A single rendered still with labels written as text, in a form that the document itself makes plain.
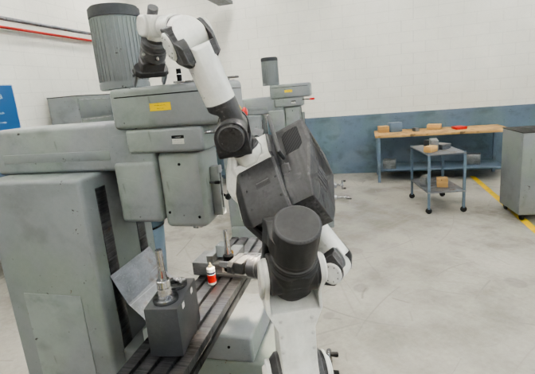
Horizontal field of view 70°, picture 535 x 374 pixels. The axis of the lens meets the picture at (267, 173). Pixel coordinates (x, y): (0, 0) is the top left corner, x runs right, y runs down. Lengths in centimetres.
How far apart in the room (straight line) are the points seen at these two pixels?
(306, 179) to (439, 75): 712
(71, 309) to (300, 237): 130
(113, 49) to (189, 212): 70
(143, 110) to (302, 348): 101
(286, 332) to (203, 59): 77
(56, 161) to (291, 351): 126
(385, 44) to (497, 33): 192
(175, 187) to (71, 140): 49
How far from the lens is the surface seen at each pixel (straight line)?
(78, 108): 659
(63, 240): 180
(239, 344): 170
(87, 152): 175
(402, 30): 803
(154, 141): 155
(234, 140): 106
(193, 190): 154
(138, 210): 167
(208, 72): 107
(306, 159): 109
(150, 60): 140
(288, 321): 111
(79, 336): 199
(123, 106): 159
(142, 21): 130
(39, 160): 192
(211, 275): 188
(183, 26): 111
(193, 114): 145
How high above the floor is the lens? 184
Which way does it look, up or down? 12 degrees down
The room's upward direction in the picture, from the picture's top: 5 degrees counter-clockwise
